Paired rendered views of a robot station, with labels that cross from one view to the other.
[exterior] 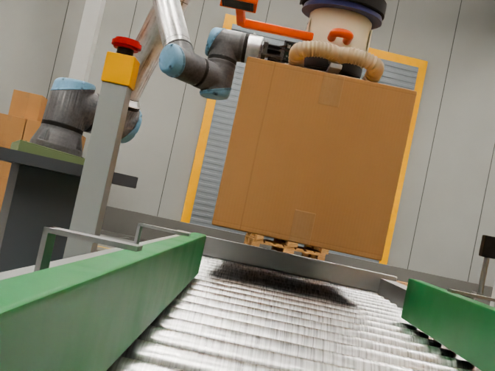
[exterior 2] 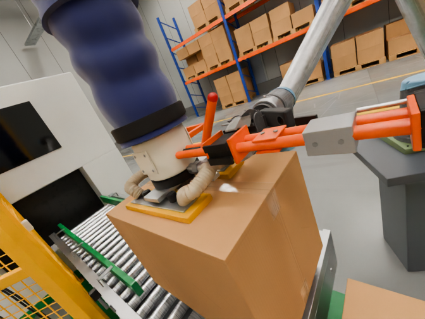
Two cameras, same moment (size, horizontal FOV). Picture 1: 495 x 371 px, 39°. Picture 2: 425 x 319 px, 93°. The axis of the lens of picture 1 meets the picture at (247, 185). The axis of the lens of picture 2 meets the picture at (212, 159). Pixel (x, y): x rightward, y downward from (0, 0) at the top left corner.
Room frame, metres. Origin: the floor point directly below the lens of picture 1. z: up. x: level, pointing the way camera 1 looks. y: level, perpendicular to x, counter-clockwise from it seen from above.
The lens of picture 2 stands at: (2.41, -0.51, 1.36)
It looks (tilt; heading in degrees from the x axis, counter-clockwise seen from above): 21 degrees down; 135
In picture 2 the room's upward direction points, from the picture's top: 23 degrees counter-clockwise
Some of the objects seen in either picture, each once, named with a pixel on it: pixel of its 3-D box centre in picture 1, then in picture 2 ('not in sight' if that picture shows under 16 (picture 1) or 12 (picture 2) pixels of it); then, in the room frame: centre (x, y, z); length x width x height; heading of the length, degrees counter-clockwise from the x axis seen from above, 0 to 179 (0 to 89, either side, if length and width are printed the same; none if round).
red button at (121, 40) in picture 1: (125, 48); not in sight; (1.63, 0.34, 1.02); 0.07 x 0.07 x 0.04
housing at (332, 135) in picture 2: not in sight; (331, 134); (2.34, -0.16, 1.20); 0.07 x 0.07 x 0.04; 89
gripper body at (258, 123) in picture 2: (281, 54); (253, 123); (2.13, -0.02, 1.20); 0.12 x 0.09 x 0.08; 89
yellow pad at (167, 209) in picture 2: not in sight; (160, 198); (1.88, -0.25, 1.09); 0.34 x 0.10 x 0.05; 179
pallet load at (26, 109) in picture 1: (35, 159); not in sight; (9.57, 2.90, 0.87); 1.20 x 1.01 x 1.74; 5
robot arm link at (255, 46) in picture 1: (255, 48); (266, 111); (2.14, 0.06, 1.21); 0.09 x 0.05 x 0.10; 179
